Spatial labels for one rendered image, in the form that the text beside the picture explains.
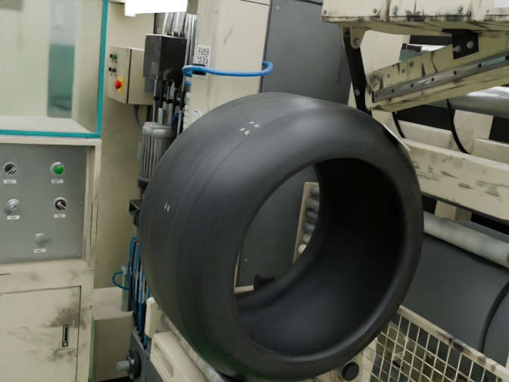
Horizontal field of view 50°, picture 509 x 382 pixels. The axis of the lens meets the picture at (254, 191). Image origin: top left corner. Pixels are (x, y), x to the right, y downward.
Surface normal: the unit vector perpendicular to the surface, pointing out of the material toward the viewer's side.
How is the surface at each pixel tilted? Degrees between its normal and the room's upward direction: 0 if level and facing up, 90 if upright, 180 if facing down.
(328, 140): 80
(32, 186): 90
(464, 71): 90
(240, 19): 90
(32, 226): 90
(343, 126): 43
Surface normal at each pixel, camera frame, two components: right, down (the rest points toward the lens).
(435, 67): -0.86, 0.01
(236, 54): 0.49, 0.25
